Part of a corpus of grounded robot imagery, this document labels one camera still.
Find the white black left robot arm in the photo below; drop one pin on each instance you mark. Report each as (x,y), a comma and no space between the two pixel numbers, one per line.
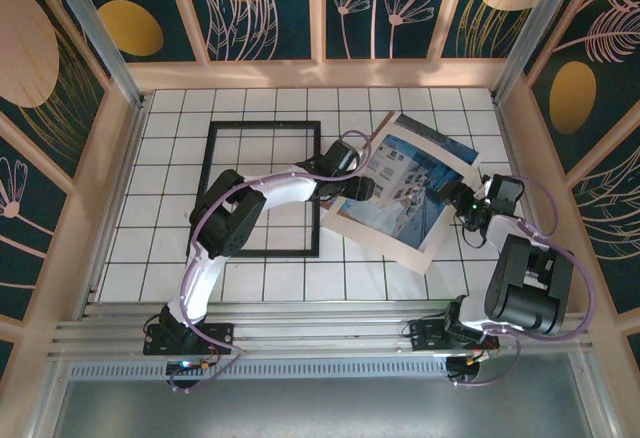
(287,190)

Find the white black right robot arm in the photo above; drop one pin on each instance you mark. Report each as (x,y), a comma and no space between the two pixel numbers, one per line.
(525,283)

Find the black picture frame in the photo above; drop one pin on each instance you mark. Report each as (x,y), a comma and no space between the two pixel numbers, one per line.
(280,253)

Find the aluminium table edge rail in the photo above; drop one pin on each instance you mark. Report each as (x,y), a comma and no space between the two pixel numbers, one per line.
(320,330)

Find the grey metal sheet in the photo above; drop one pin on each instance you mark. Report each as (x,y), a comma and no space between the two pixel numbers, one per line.
(320,408)

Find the small controller board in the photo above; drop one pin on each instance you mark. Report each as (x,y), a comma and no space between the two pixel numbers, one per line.
(465,365)
(192,365)

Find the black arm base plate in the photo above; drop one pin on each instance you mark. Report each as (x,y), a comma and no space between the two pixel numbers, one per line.
(425,335)
(220,338)

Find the aluminium side rail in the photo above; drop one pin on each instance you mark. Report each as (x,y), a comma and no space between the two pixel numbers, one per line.
(112,208)

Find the aluminium corner post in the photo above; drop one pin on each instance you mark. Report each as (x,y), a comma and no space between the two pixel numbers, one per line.
(95,33)
(537,28)

